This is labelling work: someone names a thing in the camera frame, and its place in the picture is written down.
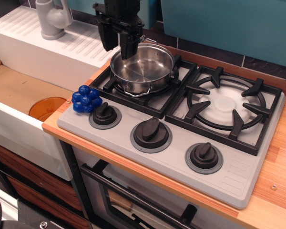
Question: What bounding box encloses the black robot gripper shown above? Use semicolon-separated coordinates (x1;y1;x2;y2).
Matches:
92;0;144;60

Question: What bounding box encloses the stainless steel pan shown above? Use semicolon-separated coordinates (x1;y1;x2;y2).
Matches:
110;43;175;97

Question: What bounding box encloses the blue toy blueberry cluster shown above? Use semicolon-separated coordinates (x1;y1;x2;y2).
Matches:
71;85;102;113

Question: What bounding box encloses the black left stove knob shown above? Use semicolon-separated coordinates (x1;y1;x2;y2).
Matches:
89;102;122;130

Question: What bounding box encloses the black stove knob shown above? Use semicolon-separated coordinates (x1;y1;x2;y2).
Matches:
185;142;224;175
130;117;173;154
89;102;122;130

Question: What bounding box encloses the black middle stove knob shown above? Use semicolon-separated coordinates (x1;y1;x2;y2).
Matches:
130;117;173;154

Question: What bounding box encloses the grey toy stove top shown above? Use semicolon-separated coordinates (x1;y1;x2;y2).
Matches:
57;60;286;209

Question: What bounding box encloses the black right stove knob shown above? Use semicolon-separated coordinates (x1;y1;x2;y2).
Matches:
185;142;224;175

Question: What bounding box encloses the grey toy faucet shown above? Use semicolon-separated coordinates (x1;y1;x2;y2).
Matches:
35;0;72;40

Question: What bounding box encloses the black left burner grate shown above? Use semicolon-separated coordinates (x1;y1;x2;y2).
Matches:
89;55;197;119

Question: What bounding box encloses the black burner grate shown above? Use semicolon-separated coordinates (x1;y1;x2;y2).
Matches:
89;55;197;119
165;66;286;156

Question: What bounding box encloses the white toy sink unit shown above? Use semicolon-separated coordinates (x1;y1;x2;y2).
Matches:
0;6;117;181

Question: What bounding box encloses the orange plastic plate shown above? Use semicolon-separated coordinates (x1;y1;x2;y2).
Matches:
29;97;66;122

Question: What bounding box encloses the black right burner grate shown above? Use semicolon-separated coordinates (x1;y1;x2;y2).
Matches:
165;66;286;156

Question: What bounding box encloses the toy oven door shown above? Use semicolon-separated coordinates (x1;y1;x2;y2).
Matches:
80;159;241;229

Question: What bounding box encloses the wooden drawer front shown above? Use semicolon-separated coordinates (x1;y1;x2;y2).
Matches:
0;146;90;229

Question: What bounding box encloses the teal wall cabinet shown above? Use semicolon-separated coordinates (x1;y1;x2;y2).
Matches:
66;0;286;70

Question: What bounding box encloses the black oven door handle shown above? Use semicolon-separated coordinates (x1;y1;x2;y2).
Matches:
80;159;197;229

